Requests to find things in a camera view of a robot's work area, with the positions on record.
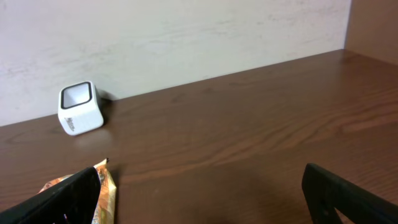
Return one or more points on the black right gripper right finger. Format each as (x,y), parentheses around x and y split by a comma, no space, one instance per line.
(326,193)

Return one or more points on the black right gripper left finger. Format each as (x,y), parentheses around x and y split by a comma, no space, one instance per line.
(72,200)

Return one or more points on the orange snack bag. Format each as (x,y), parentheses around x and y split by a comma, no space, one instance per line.
(105,208)

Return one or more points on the white barcode scanner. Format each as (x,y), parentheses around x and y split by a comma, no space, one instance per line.
(79,108)

